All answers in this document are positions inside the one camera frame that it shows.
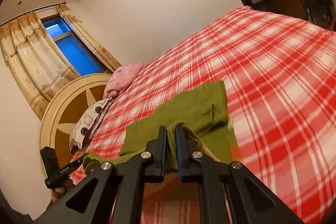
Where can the white patterned pillow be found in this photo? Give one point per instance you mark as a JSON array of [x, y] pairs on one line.
[[88, 124]]

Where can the green knit sweater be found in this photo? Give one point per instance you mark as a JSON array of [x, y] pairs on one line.
[[202, 113]]

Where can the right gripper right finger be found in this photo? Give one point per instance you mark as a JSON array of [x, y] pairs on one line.
[[228, 193]]

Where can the cream wooden headboard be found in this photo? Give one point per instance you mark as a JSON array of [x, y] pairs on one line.
[[65, 109]]

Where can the pink pillow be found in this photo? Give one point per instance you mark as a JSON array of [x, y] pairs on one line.
[[121, 79]]

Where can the beige patterned left curtain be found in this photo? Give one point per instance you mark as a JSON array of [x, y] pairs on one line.
[[39, 67]]

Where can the beige patterned curtain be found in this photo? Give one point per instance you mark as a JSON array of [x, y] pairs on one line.
[[95, 47], [39, 67]]

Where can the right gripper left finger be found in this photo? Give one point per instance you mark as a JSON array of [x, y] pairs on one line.
[[113, 193]]

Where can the blue window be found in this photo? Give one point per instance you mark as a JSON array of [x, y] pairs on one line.
[[76, 52]]

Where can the person's left hand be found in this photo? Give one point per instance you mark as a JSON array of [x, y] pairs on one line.
[[59, 192]]

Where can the red plaid bed cover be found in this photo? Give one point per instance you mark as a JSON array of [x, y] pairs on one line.
[[279, 74]]

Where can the beige patterned right curtain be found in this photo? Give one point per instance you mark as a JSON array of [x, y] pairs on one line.
[[95, 47]]

